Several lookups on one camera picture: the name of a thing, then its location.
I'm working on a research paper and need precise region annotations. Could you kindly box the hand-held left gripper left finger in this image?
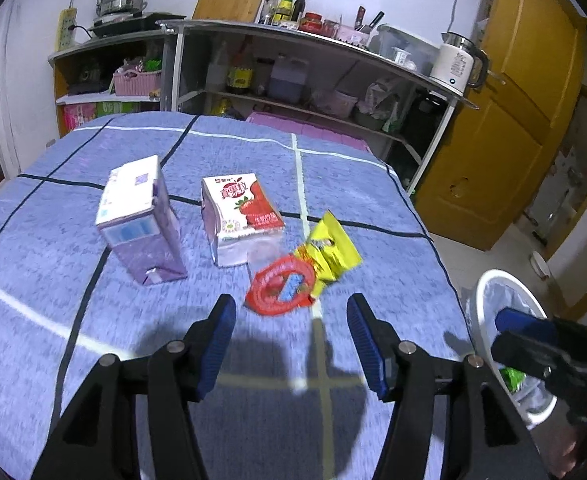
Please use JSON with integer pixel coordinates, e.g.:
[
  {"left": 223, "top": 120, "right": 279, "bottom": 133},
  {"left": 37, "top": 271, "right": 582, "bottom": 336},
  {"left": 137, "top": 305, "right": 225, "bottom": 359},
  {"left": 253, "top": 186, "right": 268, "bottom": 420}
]
[{"left": 31, "top": 294, "right": 237, "bottom": 480}]

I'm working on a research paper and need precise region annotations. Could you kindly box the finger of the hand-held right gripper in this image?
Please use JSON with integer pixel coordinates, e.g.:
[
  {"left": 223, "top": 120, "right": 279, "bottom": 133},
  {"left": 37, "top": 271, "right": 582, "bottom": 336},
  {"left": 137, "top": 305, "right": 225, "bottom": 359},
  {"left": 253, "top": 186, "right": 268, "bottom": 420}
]
[
  {"left": 495, "top": 307, "right": 562, "bottom": 344},
  {"left": 491, "top": 331, "right": 574, "bottom": 386}
]

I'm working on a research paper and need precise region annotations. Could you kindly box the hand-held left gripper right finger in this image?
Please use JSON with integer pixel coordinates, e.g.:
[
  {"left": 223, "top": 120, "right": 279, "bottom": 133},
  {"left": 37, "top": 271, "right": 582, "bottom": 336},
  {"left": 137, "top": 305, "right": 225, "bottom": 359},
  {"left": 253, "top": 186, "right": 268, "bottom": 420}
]
[{"left": 347, "top": 293, "right": 549, "bottom": 480}]

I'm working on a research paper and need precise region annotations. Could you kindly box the white plastic bin liner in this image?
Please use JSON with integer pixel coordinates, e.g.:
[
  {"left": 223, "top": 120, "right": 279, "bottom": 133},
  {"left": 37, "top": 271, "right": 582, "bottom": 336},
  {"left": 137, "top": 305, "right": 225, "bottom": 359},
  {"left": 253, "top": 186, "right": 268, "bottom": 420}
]
[{"left": 483, "top": 275, "right": 559, "bottom": 411}]

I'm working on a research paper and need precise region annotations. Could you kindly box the green pea snack packet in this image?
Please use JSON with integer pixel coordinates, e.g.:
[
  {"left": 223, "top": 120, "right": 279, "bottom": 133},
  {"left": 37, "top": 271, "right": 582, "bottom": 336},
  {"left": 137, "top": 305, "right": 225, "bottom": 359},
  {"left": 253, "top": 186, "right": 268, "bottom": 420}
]
[{"left": 501, "top": 366, "right": 527, "bottom": 393}]

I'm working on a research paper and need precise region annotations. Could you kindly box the white round waste bin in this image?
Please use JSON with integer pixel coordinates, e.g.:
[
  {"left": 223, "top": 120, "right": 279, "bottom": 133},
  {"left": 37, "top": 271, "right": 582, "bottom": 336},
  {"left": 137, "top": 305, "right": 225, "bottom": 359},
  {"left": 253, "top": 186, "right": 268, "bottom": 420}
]
[{"left": 466, "top": 269, "right": 574, "bottom": 431}]

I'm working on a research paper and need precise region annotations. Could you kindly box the red lidded jelly cup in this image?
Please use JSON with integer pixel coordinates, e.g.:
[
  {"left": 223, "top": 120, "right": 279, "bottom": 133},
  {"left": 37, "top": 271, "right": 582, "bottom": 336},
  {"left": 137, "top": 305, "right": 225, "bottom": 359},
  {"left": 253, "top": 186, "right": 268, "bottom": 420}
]
[{"left": 245, "top": 252, "right": 319, "bottom": 317}]

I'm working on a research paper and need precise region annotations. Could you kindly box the person's right hand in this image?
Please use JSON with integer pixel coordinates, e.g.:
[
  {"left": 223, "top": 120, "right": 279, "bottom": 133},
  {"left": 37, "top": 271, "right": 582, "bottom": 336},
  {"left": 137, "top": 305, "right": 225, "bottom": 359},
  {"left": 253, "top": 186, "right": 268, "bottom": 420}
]
[{"left": 548, "top": 422, "right": 587, "bottom": 480}]

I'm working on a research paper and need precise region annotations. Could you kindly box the yellow snack packet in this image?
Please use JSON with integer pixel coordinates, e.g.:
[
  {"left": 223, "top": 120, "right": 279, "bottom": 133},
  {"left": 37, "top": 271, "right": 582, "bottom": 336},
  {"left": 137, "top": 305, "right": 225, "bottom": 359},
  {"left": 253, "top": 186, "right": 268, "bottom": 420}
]
[{"left": 293, "top": 210, "right": 363, "bottom": 297}]

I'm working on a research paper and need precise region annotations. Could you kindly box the purple milk carton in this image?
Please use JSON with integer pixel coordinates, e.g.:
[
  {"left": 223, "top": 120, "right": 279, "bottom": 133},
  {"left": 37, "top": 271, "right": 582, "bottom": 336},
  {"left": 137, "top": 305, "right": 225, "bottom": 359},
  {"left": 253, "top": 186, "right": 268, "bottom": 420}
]
[{"left": 95, "top": 155, "right": 189, "bottom": 287}]

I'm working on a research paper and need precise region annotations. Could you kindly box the pink strawberry milk carton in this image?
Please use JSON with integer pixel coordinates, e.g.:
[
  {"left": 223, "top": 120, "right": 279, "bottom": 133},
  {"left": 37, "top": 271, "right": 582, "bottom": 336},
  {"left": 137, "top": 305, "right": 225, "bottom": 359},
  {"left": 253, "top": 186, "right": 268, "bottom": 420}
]
[{"left": 201, "top": 172, "right": 285, "bottom": 267}]

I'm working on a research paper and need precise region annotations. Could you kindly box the yellow wooden door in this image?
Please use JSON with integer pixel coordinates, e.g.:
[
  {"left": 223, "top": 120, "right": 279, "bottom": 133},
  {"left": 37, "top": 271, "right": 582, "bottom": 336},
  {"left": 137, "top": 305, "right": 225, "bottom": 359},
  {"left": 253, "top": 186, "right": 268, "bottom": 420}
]
[{"left": 416, "top": 0, "right": 587, "bottom": 251}]

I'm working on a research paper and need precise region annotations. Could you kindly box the pink storage box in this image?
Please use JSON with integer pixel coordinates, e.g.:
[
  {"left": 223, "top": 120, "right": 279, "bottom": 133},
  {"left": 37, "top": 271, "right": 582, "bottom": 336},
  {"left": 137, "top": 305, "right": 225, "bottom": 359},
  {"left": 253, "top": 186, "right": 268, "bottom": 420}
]
[{"left": 246, "top": 111, "right": 371, "bottom": 153}]

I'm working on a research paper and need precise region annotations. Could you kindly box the black thermos flask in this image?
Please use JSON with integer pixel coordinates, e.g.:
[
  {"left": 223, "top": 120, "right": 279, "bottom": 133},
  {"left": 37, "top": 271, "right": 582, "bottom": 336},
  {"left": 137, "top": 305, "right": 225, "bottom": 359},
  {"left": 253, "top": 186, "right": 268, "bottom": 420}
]
[{"left": 406, "top": 95, "right": 447, "bottom": 136}]

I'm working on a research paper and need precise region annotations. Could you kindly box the pink plastic pot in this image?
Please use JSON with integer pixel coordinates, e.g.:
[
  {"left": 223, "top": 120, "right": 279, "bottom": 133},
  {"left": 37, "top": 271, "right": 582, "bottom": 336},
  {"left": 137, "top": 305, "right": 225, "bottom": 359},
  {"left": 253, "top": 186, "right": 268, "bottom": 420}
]
[{"left": 331, "top": 89, "right": 358, "bottom": 117}]

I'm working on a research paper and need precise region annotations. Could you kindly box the white electric kettle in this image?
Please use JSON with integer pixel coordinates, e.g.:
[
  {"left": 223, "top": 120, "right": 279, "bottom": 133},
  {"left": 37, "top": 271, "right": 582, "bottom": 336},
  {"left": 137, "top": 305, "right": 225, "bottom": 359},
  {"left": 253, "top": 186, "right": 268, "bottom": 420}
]
[{"left": 429, "top": 31, "right": 489, "bottom": 95}]

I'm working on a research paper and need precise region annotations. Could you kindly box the soy sauce bottle yellow label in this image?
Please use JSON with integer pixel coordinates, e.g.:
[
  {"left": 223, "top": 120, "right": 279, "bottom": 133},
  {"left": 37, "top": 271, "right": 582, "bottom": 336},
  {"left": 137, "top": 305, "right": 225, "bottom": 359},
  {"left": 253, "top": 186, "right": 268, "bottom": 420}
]
[{"left": 227, "top": 42, "right": 254, "bottom": 95}]

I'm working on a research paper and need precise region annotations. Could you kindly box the white plastic jug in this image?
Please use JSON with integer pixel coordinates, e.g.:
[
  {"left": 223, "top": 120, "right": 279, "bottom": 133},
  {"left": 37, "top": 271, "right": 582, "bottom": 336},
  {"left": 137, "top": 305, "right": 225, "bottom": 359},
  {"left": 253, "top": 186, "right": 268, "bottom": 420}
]
[{"left": 206, "top": 42, "right": 229, "bottom": 91}]

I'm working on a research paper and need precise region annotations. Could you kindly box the pink woven basket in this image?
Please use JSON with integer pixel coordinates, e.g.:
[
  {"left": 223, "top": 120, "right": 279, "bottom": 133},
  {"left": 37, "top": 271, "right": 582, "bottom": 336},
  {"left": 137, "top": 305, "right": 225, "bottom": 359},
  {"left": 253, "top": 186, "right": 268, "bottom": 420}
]
[{"left": 112, "top": 67, "right": 162, "bottom": 96}]

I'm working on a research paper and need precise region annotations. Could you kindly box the clear plastic storage box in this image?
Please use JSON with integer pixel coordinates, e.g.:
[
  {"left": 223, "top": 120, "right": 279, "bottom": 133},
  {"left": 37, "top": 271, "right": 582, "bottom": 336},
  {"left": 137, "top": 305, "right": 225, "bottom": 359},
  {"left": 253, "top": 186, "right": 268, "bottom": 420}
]
[{"left": 376, "top": 24, "right": 441, "bottom": 76}]

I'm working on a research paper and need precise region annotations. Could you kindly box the large grey shelf unit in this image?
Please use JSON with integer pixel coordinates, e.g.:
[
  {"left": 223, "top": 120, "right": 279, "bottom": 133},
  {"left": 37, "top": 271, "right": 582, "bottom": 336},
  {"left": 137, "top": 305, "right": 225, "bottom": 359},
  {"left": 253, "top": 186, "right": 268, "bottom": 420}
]
[{"left": 156, "top": 19, "right": 479, "bottom": 196}]

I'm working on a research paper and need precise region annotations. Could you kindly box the small grey shelf unit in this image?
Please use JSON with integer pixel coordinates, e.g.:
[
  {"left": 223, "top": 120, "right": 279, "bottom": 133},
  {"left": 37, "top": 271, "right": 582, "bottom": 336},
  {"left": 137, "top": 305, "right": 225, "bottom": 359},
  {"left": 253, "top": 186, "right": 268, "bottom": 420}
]
[{"left": 48, "top": 35, "right": 179, "bottom": 138}]

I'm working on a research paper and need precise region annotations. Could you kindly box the black induction cooker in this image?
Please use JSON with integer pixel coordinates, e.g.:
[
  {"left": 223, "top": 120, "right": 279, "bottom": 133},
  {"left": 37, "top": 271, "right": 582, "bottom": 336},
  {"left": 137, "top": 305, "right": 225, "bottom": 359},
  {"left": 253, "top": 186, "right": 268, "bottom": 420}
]
[{"left": 88, "top": 11, "right": 187, "bottom": 38}]

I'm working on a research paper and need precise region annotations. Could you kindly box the yellow power strip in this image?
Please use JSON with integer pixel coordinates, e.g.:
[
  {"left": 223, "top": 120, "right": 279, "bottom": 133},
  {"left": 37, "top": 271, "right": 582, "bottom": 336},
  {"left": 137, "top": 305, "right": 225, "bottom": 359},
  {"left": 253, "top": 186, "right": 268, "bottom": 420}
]
[{"left": 56, "top": 7, "right": 77, "bottom": 53}]

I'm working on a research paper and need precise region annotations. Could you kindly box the steel steamer pot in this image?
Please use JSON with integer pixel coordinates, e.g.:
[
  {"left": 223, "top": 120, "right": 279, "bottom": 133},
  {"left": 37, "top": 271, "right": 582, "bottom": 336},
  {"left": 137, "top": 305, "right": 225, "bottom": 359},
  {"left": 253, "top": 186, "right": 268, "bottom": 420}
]
[{"left": 96, "top": 0, "right": 149, "bottom": 18}]

